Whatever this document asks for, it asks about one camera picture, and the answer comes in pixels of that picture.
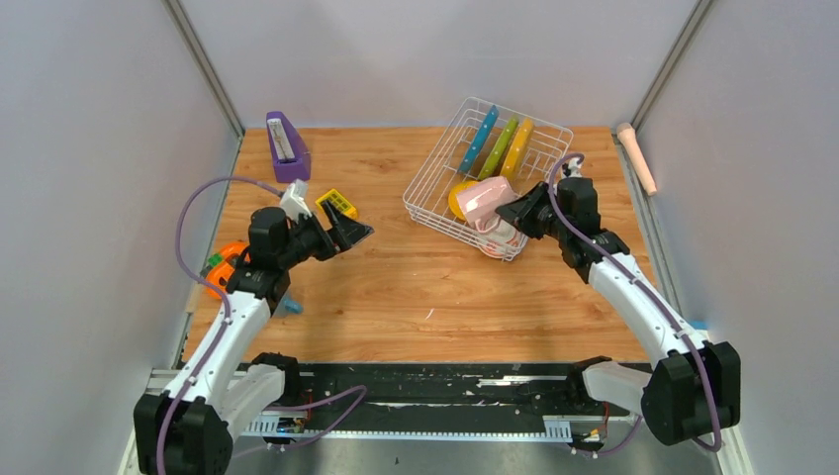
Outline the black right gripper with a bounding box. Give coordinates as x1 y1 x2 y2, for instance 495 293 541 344
497 181 570 241

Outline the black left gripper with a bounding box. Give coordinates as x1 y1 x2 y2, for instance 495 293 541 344
278 200 373 269

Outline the white orange patterned bowl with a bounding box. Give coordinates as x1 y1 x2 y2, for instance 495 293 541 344
478 221 527 261

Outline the pink mug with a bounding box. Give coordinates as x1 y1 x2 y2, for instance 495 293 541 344
467 176 518 234

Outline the yellow ribbed bowl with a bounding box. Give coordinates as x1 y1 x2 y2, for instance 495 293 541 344
447 180 479 222

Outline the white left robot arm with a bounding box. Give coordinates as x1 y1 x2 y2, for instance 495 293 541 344
134 202 374 474

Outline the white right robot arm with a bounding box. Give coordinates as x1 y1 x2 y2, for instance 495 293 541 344
496 177 741 452

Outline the yellow green toy block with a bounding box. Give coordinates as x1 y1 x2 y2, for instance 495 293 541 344
316 188 359 220

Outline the yellow dotted plate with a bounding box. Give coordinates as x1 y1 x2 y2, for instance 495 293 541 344
500 118 534 181

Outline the green dotted plate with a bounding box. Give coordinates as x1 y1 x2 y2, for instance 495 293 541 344
477 115 519 180

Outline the blue dotted plate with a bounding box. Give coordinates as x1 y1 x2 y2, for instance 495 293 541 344
458 105 499 174

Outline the purple metronome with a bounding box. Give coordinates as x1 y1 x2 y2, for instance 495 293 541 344
265 111 312 183

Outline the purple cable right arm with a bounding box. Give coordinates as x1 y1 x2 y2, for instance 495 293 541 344
547 152 723 453

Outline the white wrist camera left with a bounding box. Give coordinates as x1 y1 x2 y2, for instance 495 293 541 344
280 179 312 223

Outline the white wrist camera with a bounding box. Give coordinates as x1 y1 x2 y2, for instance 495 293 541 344
280 179 312 223
562 156 585 178

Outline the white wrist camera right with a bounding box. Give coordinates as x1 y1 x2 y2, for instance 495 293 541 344
562 156 585 178

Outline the white wire dish rack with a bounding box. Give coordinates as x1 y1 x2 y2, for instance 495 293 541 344
403 97 574 261

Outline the pink cylinder handle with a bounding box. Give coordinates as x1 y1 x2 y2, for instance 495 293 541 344
615 123 658 197

